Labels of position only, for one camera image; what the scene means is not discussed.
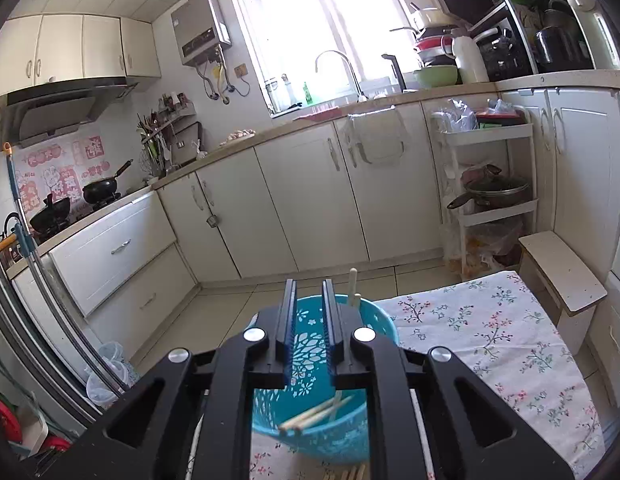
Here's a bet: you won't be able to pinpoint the white thermos jug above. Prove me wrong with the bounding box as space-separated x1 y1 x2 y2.
452 36 489 84

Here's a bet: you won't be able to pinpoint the grey wall water heater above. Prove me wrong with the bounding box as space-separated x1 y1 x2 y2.
171 0 232 66

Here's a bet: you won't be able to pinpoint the wall spice rack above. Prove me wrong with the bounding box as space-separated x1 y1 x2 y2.
137 92 205 179

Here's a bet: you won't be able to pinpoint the small white step stool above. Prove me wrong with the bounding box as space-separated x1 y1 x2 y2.
518 231 607 356

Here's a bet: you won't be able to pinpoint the chrome kitchen faucet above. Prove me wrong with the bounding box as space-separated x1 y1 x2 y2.
314 49 368 102

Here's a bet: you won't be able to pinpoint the white three-tier rolling cart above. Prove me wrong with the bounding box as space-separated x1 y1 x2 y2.
429 99 538 281

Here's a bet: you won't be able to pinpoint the black frying pan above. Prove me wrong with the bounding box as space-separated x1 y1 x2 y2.
82 159 133 205

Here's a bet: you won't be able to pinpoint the chopsticks inside basket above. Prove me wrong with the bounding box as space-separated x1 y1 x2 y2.
278 391 352 434

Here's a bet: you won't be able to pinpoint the teal perforated plastic basket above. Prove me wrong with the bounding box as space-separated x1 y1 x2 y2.
252 295 369 464

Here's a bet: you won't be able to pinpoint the black range hood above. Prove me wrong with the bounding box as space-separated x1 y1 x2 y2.
0 77 136 148

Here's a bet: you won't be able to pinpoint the green bowl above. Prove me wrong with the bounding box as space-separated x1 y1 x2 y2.
413 65 459 89

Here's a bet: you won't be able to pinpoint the blue handled mop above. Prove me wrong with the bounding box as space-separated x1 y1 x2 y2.
1 142 129 396

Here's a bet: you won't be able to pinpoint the white electric kettle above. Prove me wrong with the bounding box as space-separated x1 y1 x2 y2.
567 0 620 70

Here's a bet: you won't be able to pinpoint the wooden chopstick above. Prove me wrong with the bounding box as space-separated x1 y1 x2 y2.
347 268 359 307

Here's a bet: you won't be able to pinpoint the floral tablecloth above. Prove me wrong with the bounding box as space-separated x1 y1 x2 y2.
249 271 605 479

